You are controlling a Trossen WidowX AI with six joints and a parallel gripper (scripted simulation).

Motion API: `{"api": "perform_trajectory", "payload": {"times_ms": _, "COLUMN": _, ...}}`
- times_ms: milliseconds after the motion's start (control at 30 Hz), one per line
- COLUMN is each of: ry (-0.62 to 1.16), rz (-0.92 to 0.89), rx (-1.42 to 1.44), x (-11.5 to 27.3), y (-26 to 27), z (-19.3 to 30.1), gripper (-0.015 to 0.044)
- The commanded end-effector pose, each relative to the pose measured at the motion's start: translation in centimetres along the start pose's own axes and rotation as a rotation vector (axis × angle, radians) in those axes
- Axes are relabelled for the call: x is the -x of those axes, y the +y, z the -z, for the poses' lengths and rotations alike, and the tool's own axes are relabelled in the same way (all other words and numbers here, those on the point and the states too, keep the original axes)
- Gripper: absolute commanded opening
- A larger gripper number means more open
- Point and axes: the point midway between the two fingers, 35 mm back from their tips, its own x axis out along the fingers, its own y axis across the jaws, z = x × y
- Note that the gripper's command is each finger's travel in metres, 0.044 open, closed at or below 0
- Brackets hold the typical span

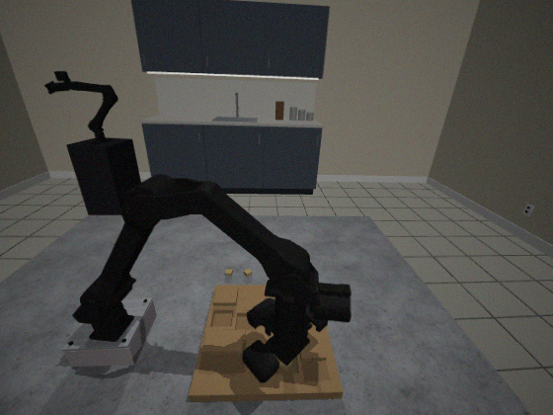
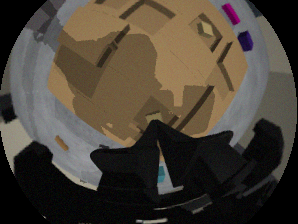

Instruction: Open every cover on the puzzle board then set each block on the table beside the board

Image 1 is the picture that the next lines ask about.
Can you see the tan wooden puzzle board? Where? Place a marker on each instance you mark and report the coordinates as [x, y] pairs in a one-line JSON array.
[[220, 374]]

